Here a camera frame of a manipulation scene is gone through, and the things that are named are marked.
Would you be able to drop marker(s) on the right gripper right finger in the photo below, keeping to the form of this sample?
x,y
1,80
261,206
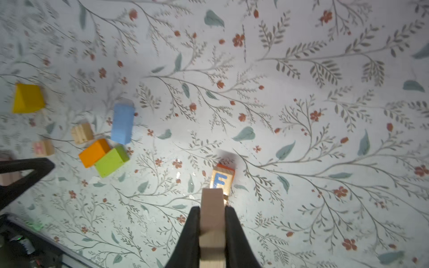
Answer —
x,y
238,251

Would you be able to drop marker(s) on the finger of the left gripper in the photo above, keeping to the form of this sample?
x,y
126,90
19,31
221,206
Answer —
x,y
28,171

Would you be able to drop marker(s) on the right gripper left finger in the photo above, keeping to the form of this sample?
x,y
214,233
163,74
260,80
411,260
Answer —
x,y
187,250

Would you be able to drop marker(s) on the natural wood long block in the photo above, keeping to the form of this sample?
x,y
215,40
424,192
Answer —
x,y
212,239

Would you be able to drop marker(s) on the wood letter F cube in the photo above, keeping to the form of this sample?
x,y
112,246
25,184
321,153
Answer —
x,y
222,179

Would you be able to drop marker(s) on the red rectangular block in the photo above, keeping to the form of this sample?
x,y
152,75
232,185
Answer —
x,y
225,167

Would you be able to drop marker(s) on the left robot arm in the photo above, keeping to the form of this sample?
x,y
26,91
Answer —
x,y
19,247

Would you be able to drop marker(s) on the pink flat block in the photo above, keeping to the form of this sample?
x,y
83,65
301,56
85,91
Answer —
x,y
9,178

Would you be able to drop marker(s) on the orange rectangular block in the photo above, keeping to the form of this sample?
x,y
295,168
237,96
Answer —
x,y
94,152

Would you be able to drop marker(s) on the yellow triangular block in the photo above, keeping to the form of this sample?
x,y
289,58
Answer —
x,y
27,99

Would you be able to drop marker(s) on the green rectangular block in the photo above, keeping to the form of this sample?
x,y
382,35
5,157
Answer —
x,y
112,161

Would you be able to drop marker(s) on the blue rectangular block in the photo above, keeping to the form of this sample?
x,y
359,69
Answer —
x,y
123,123

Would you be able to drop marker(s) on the wood letter H cube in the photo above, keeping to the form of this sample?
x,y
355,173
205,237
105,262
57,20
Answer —
x,y
43,148

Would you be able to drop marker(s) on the small natural wood cube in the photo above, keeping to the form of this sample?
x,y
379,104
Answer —
x,y
82,133

